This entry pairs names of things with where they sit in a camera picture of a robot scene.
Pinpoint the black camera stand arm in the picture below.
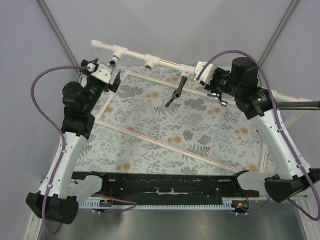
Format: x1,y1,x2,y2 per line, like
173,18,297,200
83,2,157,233
276,101,320,111

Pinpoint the white slotted cable duct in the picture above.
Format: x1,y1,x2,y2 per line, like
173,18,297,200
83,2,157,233
79,197,236,210

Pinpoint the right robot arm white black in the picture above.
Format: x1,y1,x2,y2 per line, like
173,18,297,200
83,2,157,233
196,57,320,203

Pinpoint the floral patterned table mat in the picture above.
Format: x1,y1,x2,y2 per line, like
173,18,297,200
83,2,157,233
75,67,276,175

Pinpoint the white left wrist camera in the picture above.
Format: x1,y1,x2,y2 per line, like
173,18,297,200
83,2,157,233
87,63,114,84

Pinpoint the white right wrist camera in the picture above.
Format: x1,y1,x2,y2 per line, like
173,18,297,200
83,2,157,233
194,61,218,85

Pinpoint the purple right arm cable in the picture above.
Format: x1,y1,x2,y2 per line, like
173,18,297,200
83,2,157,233
196,49,320,222

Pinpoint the dark grey lever faucet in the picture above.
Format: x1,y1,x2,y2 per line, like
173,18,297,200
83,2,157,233
165,76,188,108

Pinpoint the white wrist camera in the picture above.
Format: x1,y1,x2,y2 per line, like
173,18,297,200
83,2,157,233
194,61,218,85
87,63,114,84

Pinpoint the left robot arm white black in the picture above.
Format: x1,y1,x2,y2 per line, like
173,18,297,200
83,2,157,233
26,57,122,225

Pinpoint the chrome faucet on mat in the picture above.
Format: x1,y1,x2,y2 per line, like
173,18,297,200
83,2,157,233
207,92,228,107

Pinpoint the white pipe frame red stripe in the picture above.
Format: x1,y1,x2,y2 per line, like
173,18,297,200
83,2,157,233
90,40,311,172

